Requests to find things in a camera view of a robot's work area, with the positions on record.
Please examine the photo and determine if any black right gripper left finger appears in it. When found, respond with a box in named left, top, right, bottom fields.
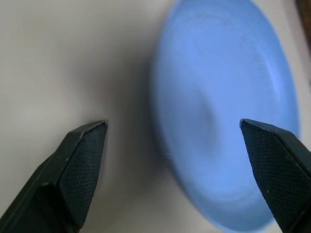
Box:
left=0, top=120, right=109, bottom=233

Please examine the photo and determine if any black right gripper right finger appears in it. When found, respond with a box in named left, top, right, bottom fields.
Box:
left=239, top=118, right=311, bottom=233

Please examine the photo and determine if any blue plastic plate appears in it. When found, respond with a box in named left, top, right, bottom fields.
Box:
left=149, top=0, right=302, bottom=233

